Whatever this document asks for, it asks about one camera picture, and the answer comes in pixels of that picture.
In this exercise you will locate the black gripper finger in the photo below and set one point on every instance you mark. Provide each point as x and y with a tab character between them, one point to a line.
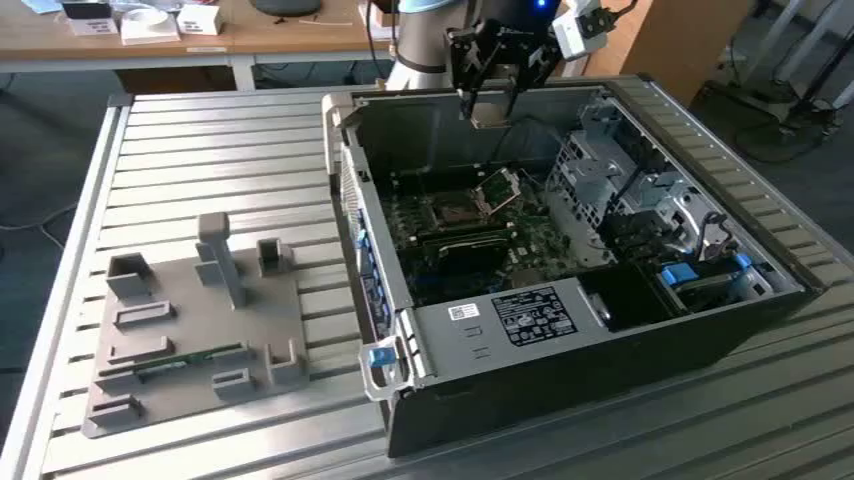
470	60
542	62

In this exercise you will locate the silver CPU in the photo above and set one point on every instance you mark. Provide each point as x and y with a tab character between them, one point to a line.
489	116

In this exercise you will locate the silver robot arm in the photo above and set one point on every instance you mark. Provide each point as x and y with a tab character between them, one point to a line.
417	55

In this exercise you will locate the CPU socket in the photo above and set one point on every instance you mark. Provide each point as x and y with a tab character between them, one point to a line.
457	209

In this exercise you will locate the small cardboard box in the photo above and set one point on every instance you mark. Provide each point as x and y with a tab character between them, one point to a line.
386	31

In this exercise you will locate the wooden cabinet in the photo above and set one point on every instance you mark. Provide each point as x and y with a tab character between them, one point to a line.
688	45

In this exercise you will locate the silver drive cage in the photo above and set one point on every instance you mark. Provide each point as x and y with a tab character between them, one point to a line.
588	172

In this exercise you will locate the dark round pad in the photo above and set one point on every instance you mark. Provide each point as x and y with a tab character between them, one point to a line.
287	6

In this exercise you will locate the green motherboard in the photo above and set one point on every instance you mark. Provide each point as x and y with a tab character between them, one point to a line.
534	235

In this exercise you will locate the black graphics card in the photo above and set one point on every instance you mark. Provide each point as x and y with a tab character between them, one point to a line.
470	260

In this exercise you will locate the white box dark label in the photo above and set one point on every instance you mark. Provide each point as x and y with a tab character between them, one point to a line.
94	26
199	20

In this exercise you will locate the chipset heatsink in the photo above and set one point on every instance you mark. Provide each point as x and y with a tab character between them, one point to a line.
530	279

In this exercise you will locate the blue disk carrier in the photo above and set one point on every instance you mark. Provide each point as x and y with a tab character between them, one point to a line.
677	276

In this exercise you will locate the white round-hole block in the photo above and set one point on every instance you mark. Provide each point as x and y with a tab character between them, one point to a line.
150	27

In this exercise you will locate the grey power supply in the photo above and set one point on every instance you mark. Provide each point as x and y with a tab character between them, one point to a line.
448	350

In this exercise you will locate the blue case latch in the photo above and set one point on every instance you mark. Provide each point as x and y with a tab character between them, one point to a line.
378	356

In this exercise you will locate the black PC case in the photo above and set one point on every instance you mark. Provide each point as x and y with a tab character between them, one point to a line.
601	380

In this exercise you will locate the grey parts rack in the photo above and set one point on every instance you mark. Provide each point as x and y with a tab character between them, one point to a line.
181	300

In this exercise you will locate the blue paper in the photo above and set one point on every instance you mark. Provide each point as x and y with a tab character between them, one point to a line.
41	5

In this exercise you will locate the green RAM stick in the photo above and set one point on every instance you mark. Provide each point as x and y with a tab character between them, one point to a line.
177	361

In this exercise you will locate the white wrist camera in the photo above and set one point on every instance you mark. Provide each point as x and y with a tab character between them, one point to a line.
577	35

